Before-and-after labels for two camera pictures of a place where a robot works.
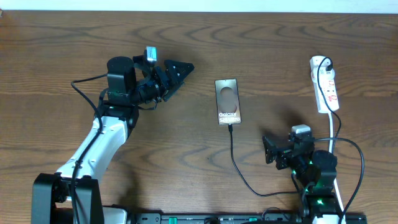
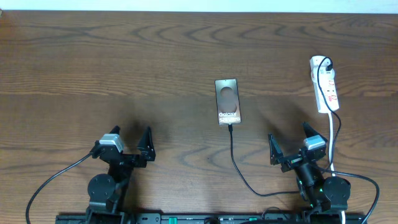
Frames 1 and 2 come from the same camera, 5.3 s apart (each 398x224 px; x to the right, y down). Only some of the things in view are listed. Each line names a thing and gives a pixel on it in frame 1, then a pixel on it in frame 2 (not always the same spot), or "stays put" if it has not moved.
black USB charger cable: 340,128 stays put
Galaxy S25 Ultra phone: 227,101 stays put
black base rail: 208,218 stays put
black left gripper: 168,89 to 147,154
